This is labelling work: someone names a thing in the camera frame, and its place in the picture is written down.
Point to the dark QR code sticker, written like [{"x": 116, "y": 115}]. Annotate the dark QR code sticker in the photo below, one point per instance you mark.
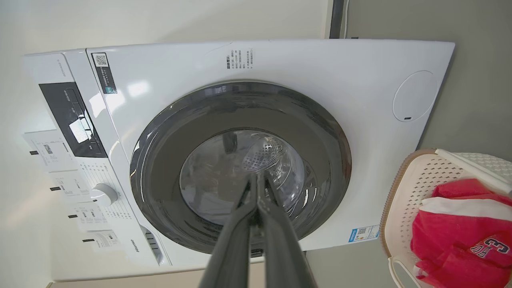
[{"x": 104, "y": 74}]

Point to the dark round washing machine door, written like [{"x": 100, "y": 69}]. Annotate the dark round washing machine door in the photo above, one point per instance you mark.
[{"x": 168, "y": 160}]

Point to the large taped white paper note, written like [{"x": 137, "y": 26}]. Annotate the large taped white paper note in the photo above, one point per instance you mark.
[{"x": 50, "y": 152}]

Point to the red and white garment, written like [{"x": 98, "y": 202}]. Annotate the red and white garment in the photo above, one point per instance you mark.
[{"x": 452, "y": 240}]

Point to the cream perforated plastic laundry basket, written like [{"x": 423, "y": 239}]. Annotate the cream perforated plastic laundry basket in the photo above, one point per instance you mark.
[{"x": 408, "y": 192}]

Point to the small taped white paper note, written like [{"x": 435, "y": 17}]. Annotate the small taped white paper note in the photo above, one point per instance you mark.
[
  {"x": 72, "y": 186},
  {"x": 88, "y": 216},
  {"x": 104, "y": 240}
]

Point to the round white filter cover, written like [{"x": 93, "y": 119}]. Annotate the round white filter cover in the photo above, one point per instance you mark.
[{"x": 416, "y": 96}]

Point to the white front-load washing machine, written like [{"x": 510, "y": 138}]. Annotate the white front-load washing machine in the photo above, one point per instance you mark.
[{"x": 320, "y": 68}]

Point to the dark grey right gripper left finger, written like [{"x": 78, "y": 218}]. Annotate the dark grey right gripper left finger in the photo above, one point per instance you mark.
[{"x": 232, "y": 248}]

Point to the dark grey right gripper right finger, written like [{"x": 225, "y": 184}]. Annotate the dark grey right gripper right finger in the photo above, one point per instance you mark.
[{"x": 280, "y": 244}]

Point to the white washing machine dial knob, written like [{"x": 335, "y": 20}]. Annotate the white washing machine dial knob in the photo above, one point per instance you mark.
[{"x": 104, "y": 194}]

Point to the black washing machine control panel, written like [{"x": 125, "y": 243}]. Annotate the black washing machine control panel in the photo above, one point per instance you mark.
[{"x": 68, "y": 116}]

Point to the blue energy label sticker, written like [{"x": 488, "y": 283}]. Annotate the blue energy label sticker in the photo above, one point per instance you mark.
[{"x": 363, "y": 233}]

